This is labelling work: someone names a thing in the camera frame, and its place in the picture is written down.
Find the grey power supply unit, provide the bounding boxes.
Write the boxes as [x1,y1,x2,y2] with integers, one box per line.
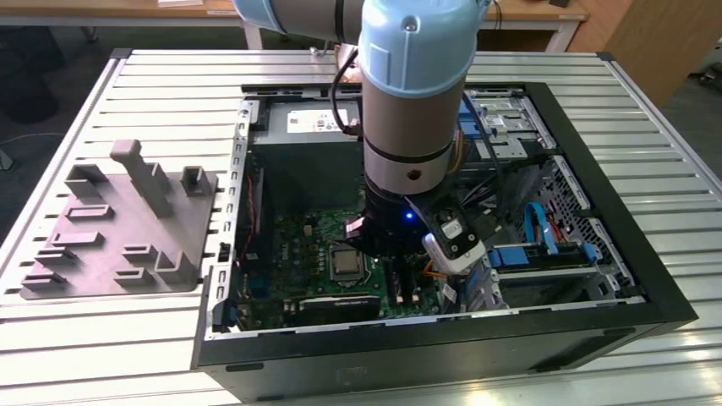
[250,103,365,145]

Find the silver CPU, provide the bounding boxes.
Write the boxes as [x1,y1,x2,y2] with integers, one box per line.
[329,251,361,276]

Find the blue flat data cable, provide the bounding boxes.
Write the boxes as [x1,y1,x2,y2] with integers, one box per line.
[521,201,559,255]

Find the black PC case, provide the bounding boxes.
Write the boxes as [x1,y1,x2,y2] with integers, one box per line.
[189,82,699,401]

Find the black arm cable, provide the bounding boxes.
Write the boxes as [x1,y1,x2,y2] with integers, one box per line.
[329,50,362,137]
[461,91,507,226]

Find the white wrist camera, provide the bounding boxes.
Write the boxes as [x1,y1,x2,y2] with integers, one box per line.
[404,194,487,274]

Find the blue drive cage latch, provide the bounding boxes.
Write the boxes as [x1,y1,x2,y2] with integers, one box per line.
[459,101,492,140]

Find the green motherboard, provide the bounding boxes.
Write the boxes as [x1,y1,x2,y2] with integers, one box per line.
[236,211,448,331]

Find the black cable bundle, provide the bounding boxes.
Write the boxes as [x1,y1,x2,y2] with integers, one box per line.
[467,154,552,200]

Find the metal disk bay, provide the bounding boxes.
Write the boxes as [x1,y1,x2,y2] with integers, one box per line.
[481,249,647,308]

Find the blue disk carrier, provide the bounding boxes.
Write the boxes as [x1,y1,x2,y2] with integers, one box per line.
[484,244,601,272]

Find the grey parts rack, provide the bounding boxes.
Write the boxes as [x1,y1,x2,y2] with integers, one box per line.
[18,139,220,300]

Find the metal drive cage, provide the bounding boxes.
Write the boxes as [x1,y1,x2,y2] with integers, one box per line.
[459,89,559,170]

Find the wooden desk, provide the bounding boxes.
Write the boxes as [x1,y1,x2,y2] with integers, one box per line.
[0,0,591,52]

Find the black graphics card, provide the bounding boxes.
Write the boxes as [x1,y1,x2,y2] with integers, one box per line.
[294,295,382,327]

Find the wooden cabinet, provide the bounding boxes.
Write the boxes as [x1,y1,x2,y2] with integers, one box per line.
[579,0,722,109]

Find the orange wires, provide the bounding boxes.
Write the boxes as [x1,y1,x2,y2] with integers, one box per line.
[421,260,451,280]

